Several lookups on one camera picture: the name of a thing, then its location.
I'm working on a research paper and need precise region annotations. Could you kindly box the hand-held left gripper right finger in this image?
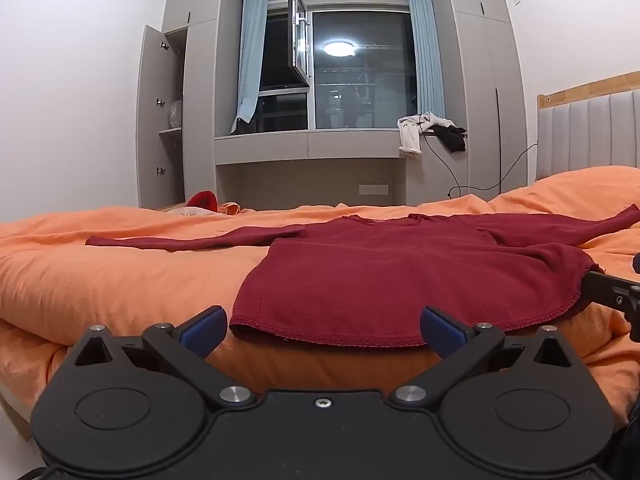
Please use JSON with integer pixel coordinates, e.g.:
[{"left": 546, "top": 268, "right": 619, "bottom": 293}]
[{"left": 389, "top": 305, "right": 573, "bottom": 409}]

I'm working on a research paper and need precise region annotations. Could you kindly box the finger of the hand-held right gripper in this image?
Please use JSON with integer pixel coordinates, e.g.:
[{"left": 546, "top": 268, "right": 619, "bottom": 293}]
[{"left": 580, "top": 270, "right": 640, "bottom": 343}]

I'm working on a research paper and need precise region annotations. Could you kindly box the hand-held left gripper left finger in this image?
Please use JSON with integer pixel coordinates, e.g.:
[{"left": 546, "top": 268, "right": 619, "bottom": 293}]
[{"left": 74, "top": 305, "right": 257, "bottom": 411}]

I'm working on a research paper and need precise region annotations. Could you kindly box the dark red sweater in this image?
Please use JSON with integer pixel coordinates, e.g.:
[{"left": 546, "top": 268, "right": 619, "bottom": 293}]
[{"left": 85, "top": 204, "right": 640, "bottom": 350}]

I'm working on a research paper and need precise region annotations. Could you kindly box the orange duvet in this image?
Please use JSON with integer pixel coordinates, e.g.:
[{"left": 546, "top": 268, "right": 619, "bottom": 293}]
[{"left": 0, "top": 165, "right": 640, "bottom": 428}]

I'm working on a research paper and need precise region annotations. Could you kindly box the pale patterned quilt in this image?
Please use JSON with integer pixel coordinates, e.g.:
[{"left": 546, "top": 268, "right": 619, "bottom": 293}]
[{"left": 165, "top": 206, "right": 221, "bottom": 217}]

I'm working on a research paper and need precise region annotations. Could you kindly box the bright red cloth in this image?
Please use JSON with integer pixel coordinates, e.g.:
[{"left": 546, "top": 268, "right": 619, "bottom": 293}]
[{"left": 186, "top": 190, "right": 219, "bottom": 211}]

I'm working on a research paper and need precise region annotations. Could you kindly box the person's right leg in jeans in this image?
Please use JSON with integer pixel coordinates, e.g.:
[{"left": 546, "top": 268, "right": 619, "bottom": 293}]
[{"left": 612, "top": 410, "right": 640, "bottom": 480}]

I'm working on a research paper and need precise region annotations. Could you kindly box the grey padded headboard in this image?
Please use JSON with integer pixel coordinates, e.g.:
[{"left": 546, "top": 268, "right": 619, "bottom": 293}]
[{"left": 534, "top": 71, "right": 640, "bottom": 183}]

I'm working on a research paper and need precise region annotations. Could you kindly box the black garment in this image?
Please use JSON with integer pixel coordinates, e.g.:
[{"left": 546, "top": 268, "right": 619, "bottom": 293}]
[{"left": 432, "top": 124, "right": 468, "bottom": 155}]

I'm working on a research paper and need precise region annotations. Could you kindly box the white garment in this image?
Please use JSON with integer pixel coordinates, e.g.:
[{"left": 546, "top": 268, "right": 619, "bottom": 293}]
[{"left": 396, "top": 111, "right": 457, "bottom": 161}]

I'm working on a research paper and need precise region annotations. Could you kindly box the grey window sill cabinet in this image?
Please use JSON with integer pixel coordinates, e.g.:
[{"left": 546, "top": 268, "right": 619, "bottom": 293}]
[{"left": 214, "top": 127, "right": 471, "bottom": 208}]

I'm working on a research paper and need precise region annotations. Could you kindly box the grey wardrobe with open door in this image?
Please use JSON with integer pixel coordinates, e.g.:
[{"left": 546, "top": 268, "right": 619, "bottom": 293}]
[{"left": 137, "top": 0, "right": 226, "bottom": 211}]

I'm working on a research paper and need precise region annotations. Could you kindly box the grey closed wardrobe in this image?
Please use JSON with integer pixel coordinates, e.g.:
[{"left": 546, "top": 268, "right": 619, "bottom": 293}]
[{"left": 442, "top": 0, "right": 530, "bottom": 198}]

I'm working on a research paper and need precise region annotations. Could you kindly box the large window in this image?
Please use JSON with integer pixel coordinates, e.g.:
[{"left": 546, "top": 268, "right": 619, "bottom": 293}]
[{"left": 257, "top": 2, "right": 418, "bottom": 133}]

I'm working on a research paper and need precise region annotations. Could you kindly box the light blue curtain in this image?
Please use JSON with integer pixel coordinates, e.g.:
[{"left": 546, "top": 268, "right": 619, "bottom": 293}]
[
  {"left": 231, "top": 0, "right": 271, "bottom": 135},
  {"left": 405, "top": 0, "right": 447, "bottom": 120}
]

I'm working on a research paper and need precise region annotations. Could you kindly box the open window sash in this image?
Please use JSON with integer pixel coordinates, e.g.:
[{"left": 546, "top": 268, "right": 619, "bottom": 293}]
[{"left": 286, "top": 0, "right": 313, "bottom": 86}]

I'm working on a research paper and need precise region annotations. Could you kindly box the black cable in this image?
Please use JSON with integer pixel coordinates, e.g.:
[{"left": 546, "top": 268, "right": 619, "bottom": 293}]
[{"left": 420, "top": 130, "right": 540, "bottom": 200}]

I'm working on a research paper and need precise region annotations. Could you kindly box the wooden bed frame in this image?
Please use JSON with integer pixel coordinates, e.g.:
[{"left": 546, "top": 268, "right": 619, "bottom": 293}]
[{"left": 0, "top": 390, "right": 33, "bottom": 442}]

